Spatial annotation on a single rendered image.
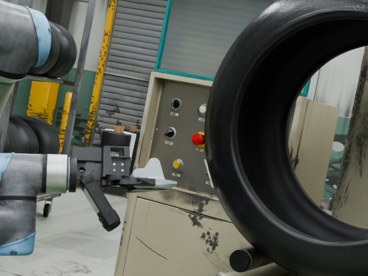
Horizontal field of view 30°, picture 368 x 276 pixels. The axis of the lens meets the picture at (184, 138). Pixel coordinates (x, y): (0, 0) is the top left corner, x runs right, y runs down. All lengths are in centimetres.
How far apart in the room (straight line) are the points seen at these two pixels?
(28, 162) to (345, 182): 76
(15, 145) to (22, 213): 372
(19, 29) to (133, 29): 986
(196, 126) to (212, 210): 29
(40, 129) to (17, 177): 440
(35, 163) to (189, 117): 106
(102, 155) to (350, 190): 63
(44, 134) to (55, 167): 439
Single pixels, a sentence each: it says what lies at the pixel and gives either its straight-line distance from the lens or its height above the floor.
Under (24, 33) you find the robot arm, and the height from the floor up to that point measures 126.
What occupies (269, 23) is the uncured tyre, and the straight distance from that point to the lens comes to 136.
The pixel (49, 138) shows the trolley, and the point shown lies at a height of 69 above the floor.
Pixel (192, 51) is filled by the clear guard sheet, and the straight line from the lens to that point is 230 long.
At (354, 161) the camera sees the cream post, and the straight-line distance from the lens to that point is 167.
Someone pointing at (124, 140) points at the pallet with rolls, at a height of 63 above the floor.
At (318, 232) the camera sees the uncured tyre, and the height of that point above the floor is 95.
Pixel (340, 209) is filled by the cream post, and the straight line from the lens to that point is 168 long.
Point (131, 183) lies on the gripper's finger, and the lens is 132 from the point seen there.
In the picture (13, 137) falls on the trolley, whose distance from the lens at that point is 502.
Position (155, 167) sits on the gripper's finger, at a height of 105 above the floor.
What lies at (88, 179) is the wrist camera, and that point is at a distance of 133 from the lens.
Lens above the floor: 119
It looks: 3 degrees down
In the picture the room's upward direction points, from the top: 11 degrees clockwise
